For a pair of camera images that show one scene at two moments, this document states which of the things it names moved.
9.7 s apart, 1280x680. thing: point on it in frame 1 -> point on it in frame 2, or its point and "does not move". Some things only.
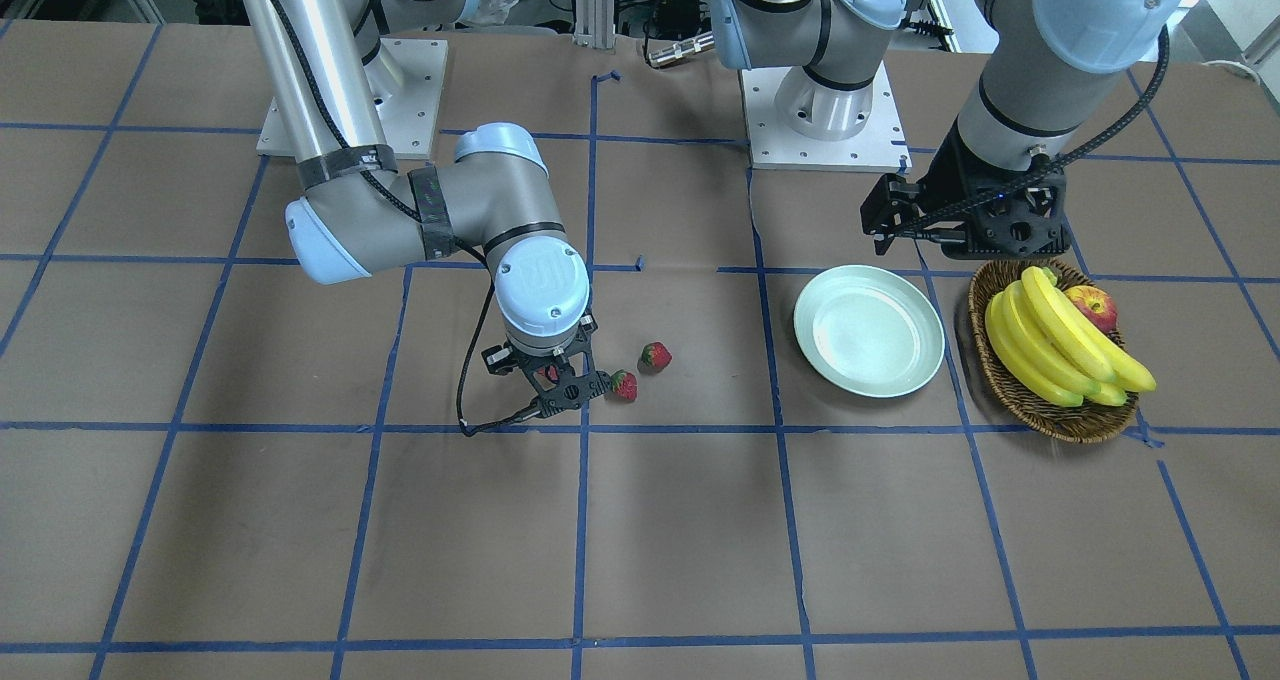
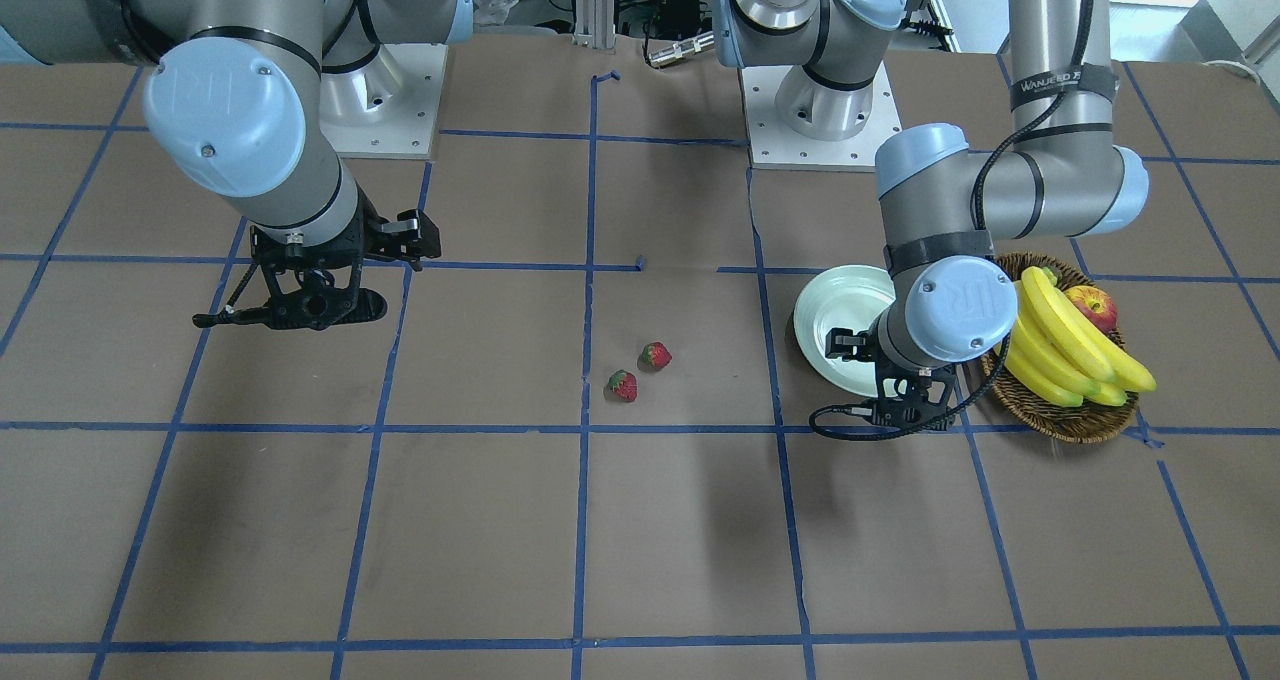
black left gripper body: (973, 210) -> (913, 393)
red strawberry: (625, 384) does not move
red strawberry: (654, 358) does not move
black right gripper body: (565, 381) -> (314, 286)
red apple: (1096, 303) does not move
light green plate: (869, 330) does not move
